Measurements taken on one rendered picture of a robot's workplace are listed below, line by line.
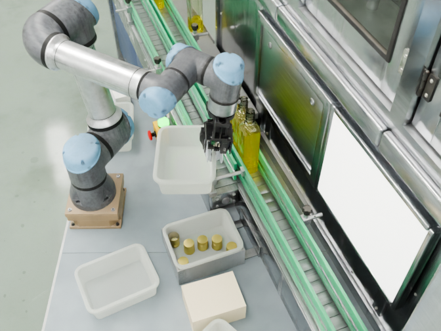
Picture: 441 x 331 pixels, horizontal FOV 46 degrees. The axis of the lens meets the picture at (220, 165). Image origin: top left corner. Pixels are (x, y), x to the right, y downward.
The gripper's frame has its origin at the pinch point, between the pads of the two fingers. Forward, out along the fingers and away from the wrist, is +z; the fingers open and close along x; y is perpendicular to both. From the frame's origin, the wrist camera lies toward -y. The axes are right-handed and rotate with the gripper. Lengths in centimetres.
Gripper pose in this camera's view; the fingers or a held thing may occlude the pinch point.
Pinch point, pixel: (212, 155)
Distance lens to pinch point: 150.9
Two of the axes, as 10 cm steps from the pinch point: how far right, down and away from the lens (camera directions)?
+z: -1.3, 6.7, 7.3
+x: 9.9, 0.6, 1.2
